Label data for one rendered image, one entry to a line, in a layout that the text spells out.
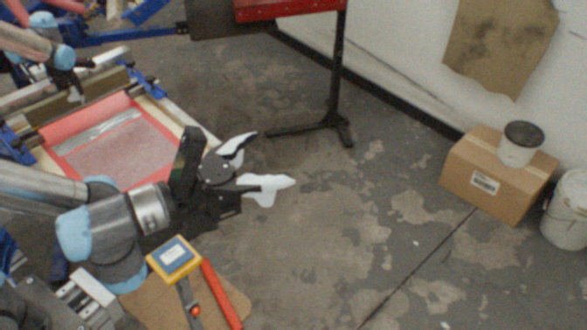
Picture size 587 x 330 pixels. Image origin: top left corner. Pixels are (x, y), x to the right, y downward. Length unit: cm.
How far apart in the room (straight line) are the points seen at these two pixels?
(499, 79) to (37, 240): 275
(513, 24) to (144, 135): 191
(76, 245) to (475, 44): 252
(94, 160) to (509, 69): 216
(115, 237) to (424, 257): 218
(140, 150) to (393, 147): 187
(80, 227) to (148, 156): 115
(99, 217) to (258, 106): 284
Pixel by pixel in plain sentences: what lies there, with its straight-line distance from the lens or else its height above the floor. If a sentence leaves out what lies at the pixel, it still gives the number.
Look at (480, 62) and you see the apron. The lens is 298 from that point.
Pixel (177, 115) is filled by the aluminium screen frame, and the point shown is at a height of 99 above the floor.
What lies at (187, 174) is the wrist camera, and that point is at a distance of 73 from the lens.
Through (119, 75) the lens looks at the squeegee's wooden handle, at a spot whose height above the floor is 112.
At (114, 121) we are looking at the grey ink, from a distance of 206.
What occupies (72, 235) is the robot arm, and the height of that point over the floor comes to 169.
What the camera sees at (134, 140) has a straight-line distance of 196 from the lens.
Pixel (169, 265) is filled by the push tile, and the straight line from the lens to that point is 153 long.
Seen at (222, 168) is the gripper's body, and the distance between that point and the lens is 77.
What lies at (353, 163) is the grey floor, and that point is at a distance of 311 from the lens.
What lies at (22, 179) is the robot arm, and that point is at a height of 170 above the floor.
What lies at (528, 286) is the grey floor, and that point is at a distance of 284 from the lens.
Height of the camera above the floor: 224
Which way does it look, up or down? 47 degrees down
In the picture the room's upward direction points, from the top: straight up
